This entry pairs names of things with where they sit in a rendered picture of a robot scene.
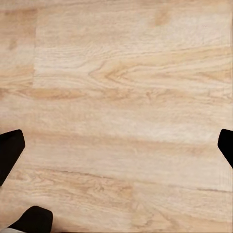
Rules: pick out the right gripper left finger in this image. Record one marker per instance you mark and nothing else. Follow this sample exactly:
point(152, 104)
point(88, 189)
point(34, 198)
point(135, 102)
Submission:
point(12, 145)

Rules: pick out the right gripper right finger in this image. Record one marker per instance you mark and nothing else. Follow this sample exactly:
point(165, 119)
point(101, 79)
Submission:
point(225, 144)

